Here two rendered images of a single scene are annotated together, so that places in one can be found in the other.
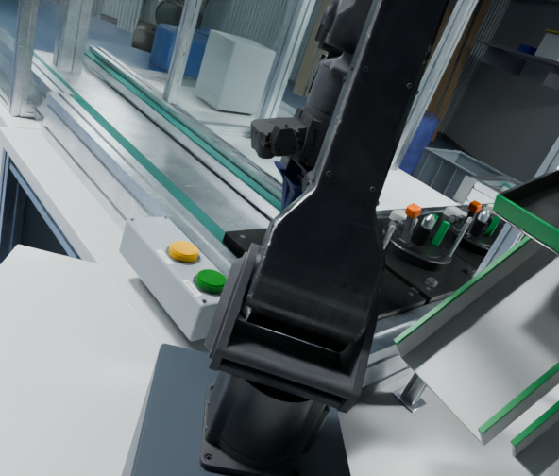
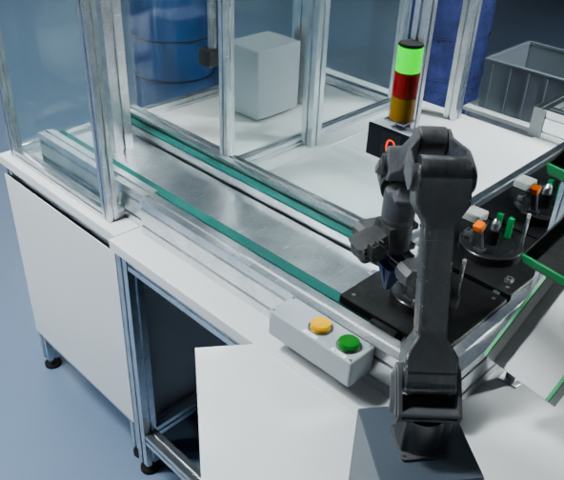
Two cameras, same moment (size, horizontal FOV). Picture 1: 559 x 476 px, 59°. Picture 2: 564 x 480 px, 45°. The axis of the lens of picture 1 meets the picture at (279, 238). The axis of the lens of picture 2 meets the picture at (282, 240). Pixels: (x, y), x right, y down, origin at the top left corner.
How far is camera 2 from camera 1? 0.66 m
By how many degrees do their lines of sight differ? 8
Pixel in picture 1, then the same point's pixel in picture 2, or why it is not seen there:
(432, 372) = (514, 367)
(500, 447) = not seen: outside the picture
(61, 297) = (247, 379)
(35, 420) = (280, 463)
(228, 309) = (397, 395)
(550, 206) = (560, 248)
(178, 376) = (374, 424)
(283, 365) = (427, 413)
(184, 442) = (392, 453)
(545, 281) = not seen: outside the picture
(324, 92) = (392, 210)
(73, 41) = (120, 123)
